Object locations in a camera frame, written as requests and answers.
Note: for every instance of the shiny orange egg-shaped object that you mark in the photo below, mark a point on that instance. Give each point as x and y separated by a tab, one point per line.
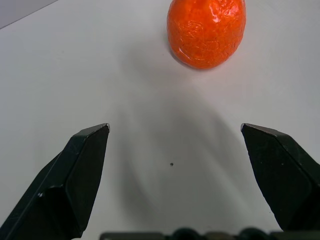
206	32

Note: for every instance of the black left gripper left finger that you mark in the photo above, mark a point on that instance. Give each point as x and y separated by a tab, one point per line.
62	185

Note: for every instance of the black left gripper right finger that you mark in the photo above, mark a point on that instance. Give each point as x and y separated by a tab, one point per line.
282	175

